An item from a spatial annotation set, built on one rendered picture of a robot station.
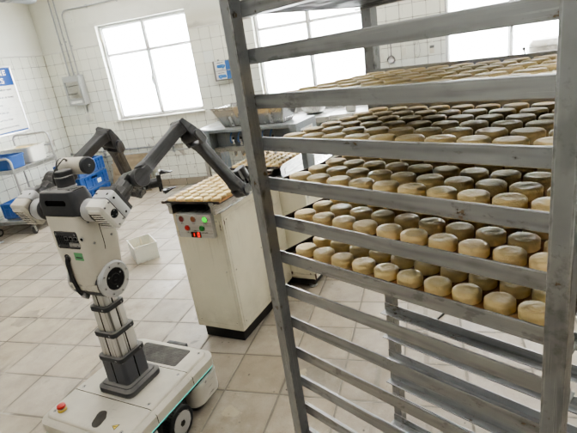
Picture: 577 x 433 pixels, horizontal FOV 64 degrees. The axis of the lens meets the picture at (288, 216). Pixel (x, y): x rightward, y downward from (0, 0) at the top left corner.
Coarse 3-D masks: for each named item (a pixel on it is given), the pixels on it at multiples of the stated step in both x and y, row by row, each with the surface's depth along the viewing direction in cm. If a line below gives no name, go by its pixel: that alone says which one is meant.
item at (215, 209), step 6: (270, 174) 300; (276, 174) 308; (234, 198) 262; (240, 198) 268; (210, 204) 244; (216, 204) 247; (222, 204) 252; (228, 204) 257; (210, 210) 246; (216, 210) 247
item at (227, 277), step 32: (224, 224) 252; (256, 224) 282; (192, 256) 268; (224, 256) 258; (256, 256) 283; (192, 288) 278; (224, 288) 267; (256, 288) 284; (224, 320) 276; (256, 320) 291
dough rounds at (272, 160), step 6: (264, 150) 355; (270, 156) 330; (276, 156) 329; (282, 156) 325; (288, 156) 322; (294, 156) 328; (240, 162) 325; (246, 162) 322; (270, 162) 311; (276, 162) 308; (282, 162) 313
